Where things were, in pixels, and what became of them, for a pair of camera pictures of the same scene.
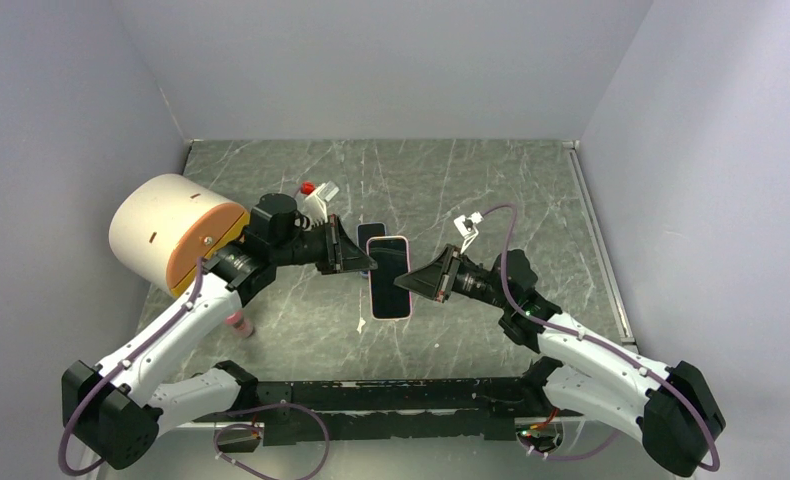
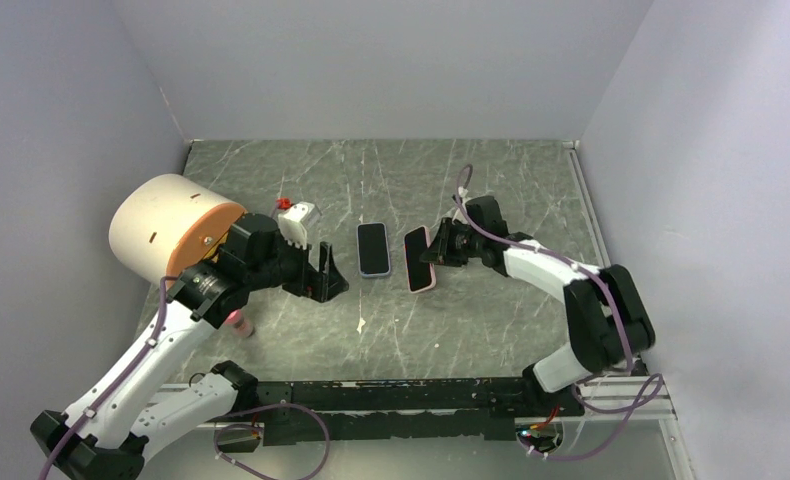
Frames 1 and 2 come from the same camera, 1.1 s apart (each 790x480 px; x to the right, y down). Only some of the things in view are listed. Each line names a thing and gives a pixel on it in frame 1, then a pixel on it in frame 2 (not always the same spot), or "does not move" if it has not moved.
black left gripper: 340,251 → 320,284
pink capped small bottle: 241,327 does not move
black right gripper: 432,281 → 440,252
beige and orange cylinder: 164,225 does not move
